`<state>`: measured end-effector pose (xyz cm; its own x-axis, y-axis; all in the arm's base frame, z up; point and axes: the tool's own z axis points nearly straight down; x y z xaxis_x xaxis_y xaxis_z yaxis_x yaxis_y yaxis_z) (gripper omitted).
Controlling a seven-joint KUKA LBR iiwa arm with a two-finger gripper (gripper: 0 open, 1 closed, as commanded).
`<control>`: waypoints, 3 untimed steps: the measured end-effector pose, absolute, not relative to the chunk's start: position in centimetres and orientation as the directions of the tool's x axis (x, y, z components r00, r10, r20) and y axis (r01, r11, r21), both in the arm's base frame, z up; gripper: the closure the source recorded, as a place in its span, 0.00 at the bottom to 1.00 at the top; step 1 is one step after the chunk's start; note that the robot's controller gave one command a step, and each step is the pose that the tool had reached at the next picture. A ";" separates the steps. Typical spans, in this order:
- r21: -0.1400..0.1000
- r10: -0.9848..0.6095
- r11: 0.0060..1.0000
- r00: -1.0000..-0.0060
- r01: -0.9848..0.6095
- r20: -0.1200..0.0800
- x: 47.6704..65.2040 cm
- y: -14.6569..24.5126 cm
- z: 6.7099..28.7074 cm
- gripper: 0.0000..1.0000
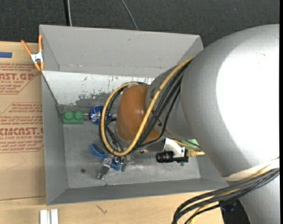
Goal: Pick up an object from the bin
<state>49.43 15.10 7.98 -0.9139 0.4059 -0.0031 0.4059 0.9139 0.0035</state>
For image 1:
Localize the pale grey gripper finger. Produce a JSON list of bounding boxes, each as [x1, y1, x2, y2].
[[95, 158, 112, 181]]

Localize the blue oval clip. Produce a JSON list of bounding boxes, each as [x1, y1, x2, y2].
[[88, 143, 107, 160]]

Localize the grey metal bin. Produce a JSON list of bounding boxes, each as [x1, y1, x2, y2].
[[38, 24, 229, 206]]

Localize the blue and clear round object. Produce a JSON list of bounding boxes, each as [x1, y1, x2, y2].
[[89, 105, 113, 125]]

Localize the green toy brick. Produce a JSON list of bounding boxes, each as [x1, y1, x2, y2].
[[63, 111, 85, 125]]

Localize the pale green block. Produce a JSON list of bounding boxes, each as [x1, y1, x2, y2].
[[178, 138, 200, 149]]

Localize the brown cardboard board red print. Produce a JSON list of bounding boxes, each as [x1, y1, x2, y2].
[[0, 40, 47, 202]]

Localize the black cylinder on white bracket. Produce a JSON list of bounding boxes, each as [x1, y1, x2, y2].
[[155, 138, 190, 166]]

